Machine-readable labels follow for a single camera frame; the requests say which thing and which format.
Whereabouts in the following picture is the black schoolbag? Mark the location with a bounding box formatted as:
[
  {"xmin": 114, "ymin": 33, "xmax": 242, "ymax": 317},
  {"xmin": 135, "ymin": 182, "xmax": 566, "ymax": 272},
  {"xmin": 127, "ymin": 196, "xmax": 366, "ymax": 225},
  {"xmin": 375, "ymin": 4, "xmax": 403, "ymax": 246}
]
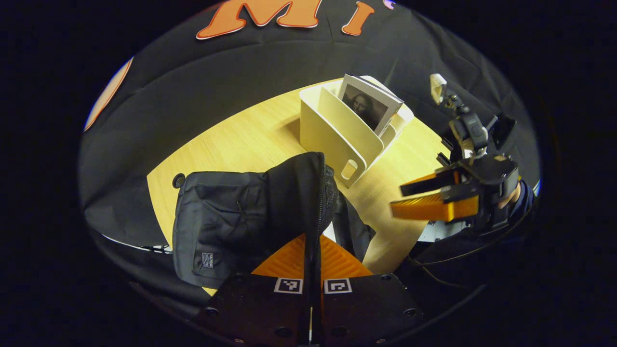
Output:
[{"xmin": 172, "ymin": 151, "xmax": 377, "ymax": 290}]

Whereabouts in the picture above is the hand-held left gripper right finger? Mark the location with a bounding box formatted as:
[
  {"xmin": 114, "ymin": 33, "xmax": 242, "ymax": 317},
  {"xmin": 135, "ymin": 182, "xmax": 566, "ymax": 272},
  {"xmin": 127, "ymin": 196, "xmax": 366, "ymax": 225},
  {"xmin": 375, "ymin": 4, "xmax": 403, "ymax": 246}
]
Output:
[{"xmin": 320, "ymin": 236, "xmax": 425, "ymax": 346}]

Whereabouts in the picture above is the grey book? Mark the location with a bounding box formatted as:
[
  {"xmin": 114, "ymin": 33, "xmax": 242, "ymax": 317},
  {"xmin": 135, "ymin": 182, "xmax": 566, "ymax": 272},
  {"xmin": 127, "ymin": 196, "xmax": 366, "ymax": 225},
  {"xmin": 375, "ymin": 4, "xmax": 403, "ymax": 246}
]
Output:
[{"xmin": 337, "ymin": 73, "xmax": 405, "ymax": 137}]

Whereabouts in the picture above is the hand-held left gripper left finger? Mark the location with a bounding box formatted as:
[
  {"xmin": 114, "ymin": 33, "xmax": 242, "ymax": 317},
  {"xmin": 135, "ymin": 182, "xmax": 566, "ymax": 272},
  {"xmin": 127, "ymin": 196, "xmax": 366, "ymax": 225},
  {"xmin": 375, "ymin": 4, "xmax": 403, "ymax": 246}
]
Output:
[{"xmin": 195, "ymin": 234, "xmax": 312, "ymax": 346}]

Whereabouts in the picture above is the black cable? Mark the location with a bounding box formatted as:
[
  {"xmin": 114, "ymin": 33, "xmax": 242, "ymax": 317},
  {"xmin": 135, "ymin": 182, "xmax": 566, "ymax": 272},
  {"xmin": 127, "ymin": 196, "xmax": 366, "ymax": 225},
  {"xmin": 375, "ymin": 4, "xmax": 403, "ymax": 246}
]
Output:
[{"xmin": 405, "ymin": 206, "xmax": 534, "ymax": 290}]

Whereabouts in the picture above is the white bookshelf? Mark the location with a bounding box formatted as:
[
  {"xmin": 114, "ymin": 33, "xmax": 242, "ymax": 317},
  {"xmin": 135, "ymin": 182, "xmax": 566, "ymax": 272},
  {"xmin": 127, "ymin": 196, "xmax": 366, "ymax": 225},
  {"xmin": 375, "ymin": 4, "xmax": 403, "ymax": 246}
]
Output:
[{"xmin": 298, "ymin": 74, "xmax": 416, "ymax": 189}]

